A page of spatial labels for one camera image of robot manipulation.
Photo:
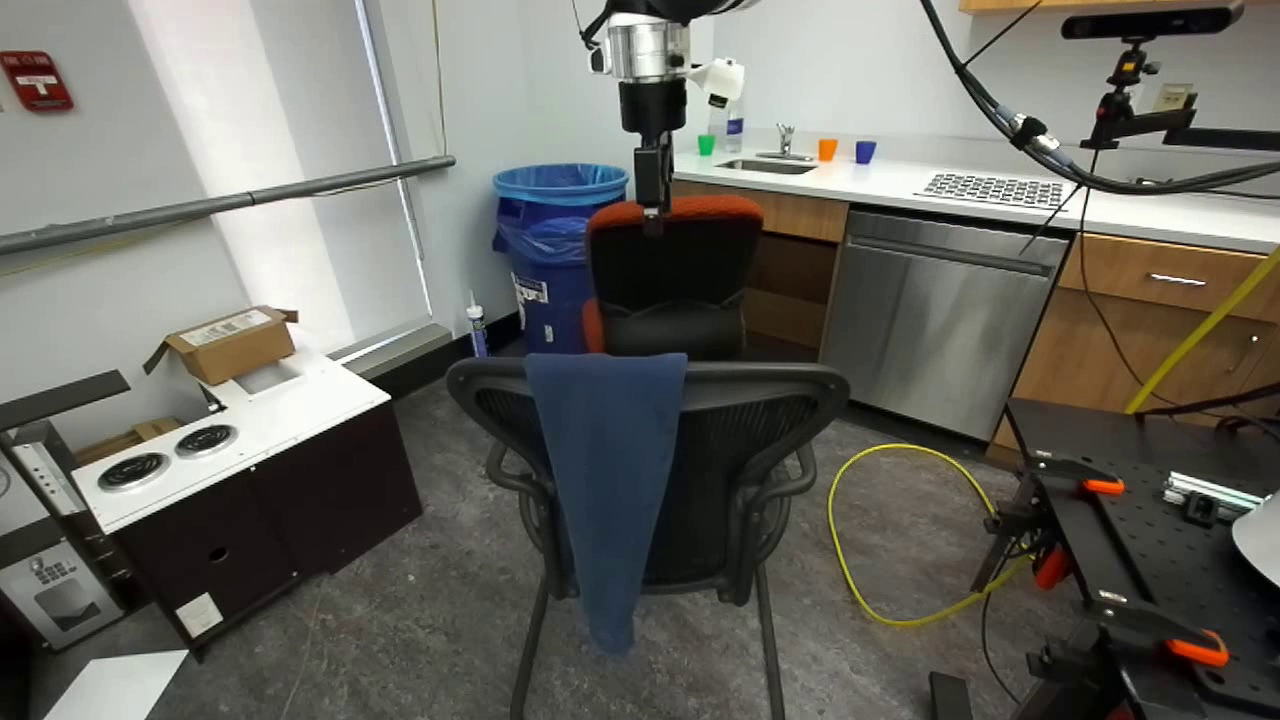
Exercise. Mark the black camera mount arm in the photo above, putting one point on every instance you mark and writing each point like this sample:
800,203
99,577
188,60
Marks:
1172,120

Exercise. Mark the black perforated table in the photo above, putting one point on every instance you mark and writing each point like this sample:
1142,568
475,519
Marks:
1172,564

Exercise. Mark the white paper sheet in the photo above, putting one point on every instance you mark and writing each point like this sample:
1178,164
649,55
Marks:
114,681

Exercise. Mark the grey toy oven black top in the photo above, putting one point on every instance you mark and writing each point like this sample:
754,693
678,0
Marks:
54,533

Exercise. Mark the grey wall rail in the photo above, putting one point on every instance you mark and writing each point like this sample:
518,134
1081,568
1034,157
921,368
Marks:
213,203

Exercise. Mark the silver metal block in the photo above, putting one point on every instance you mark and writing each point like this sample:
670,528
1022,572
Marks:
1206,491

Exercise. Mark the blue hoodie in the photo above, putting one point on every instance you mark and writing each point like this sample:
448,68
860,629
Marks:
606,493

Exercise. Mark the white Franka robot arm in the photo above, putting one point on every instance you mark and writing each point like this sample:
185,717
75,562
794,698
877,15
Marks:
641,43

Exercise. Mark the brown cardboard box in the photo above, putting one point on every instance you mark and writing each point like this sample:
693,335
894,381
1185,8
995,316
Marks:
226,340

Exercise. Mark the white grid drying mat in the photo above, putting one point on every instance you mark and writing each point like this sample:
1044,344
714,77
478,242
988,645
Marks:
995,190

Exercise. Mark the stainless steel dishwasher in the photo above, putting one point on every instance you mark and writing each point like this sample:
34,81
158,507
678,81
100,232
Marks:
933,321

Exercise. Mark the orange cup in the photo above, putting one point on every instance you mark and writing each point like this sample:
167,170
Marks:
826,150

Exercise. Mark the small spray bottle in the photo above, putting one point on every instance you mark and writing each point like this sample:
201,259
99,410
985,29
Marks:
478,330

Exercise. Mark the blue cup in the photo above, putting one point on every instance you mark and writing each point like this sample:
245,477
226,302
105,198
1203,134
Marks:
865,155

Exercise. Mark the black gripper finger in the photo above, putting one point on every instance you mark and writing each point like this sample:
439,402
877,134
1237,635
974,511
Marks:
649,180

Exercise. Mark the blue trash bin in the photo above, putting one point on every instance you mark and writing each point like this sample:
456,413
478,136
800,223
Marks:
553,252

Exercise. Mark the small clear bottle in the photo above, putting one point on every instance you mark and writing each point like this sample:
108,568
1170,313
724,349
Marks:
733,130

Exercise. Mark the wooden base cabinets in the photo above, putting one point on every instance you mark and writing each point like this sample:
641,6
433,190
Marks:
1172,344

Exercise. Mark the white plate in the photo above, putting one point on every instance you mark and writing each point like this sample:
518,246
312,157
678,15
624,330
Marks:
1261,539

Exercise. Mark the black floor block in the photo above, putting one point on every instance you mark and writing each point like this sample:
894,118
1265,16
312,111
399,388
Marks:
945,698

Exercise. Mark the orange and black office chair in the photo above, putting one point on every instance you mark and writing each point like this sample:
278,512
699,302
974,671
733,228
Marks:
666,273

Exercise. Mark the steel sink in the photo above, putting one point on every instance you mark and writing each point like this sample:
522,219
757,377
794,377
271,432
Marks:
767,164

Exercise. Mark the black stereo camera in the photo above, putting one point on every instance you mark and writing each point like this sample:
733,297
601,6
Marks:
1154,20

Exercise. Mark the black mesh chair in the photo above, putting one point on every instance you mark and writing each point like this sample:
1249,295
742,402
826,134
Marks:
746,464

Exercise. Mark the green cup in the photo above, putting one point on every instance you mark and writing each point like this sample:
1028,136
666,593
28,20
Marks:
707,147

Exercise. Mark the white countertop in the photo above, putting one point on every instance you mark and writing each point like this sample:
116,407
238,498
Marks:
1161,210

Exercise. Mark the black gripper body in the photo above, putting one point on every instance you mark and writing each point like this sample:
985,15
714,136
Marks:
649,111

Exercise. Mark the chrome faucet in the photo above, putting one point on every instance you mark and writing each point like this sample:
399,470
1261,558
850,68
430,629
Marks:
786,136

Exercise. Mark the red wall sign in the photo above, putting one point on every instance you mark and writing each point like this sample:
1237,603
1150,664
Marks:
36,81

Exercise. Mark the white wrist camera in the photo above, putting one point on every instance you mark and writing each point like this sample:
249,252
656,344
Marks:
720,81

